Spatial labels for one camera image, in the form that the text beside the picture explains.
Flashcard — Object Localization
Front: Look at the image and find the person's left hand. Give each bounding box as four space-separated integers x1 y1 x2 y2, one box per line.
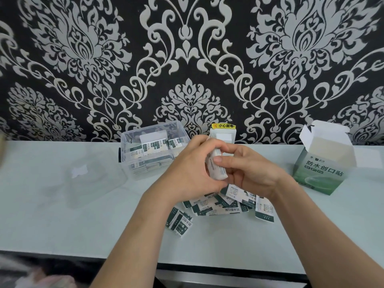
141 135 232 213

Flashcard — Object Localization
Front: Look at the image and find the person's right hand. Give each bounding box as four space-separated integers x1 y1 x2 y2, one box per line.
212 144 293 203

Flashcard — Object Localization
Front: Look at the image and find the small white green packet bundle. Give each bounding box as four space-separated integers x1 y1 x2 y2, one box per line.
205 148 228 181

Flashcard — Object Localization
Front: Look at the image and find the pile of white green packets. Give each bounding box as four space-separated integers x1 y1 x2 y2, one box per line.
165 184 275 237

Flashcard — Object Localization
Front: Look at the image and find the green white cardboard carton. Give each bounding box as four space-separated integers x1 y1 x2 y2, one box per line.
292 120 383 196

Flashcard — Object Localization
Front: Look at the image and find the clear plastic box lid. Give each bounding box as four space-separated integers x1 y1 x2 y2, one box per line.
39 152 128 210

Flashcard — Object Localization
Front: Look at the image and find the person's right forearm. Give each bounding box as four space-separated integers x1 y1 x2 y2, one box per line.
270 182 384 288

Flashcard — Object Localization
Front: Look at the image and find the person's left forearm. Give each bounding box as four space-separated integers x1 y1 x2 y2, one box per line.
90 194 174 288

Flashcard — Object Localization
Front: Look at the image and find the crumpled plastic bag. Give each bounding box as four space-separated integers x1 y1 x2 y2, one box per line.
0 256 77 288

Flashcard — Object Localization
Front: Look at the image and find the white wall socket yellow label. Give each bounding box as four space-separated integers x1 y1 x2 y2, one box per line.
209 122 237 144

